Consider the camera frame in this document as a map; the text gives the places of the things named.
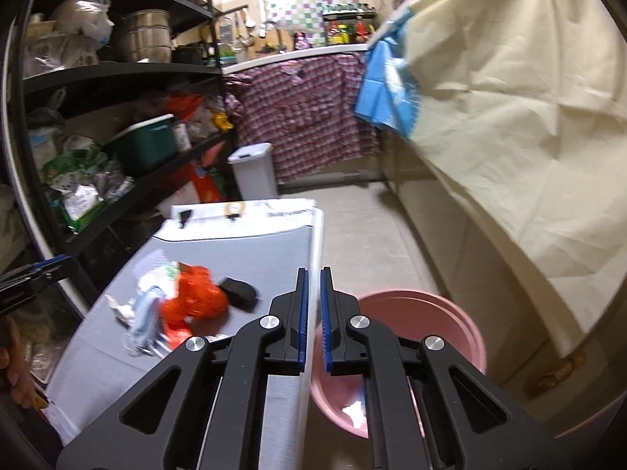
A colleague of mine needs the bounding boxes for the orange plastic bag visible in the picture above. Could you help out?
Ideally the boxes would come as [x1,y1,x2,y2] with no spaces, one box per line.
[160,263,228,350]

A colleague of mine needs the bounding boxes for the white printed table cover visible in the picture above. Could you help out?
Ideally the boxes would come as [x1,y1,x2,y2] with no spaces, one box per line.
[151,199,324,256]

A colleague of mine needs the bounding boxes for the green storage box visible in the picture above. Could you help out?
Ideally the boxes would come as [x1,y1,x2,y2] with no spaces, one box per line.
[104,114,178,175]

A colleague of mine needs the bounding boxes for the spice rack with bottles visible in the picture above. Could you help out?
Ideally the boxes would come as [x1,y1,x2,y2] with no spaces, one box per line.
[322,2,377,46]

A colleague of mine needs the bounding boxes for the red plaid shirt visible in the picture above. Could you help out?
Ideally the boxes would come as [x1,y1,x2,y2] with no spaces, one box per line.
[224,52,382,184]

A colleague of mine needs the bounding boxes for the blue patterned cloth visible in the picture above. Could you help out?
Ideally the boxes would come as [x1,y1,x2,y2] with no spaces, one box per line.
[354,10,421,139]

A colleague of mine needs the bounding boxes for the cream hanging cloth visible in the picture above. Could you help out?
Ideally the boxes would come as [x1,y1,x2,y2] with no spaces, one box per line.
[386,0,626,354]

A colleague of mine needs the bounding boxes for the black metal shelf rack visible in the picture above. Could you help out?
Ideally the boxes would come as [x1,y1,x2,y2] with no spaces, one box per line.
[1,0,236,316]

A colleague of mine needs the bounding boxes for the white bag green print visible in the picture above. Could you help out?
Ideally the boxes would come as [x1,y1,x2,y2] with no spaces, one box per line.
[137,261,179,299]

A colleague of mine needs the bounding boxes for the light blue face mask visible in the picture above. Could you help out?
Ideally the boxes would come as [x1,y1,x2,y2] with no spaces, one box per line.
[123,286,166,356]

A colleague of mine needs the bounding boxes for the pink plastic trash bucket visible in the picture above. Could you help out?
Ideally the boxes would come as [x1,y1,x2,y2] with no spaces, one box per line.
[310,290,487,438]

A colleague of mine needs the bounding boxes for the steel pot on shelf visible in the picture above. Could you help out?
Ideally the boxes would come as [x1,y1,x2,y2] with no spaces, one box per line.
[114,9,172,64]

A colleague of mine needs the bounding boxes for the green white food package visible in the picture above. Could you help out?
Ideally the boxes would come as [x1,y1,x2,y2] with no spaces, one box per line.
[40,135,134,235]

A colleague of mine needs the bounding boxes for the grey table cloth mat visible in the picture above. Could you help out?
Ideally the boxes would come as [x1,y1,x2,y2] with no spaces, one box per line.
[48,221,312,469]

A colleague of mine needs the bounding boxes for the white lidded bin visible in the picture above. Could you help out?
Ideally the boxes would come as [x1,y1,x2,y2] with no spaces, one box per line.
[227,142,279,201]

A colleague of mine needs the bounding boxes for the person's left hand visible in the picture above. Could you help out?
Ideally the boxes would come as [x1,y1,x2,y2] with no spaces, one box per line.
[1,316,47,410]

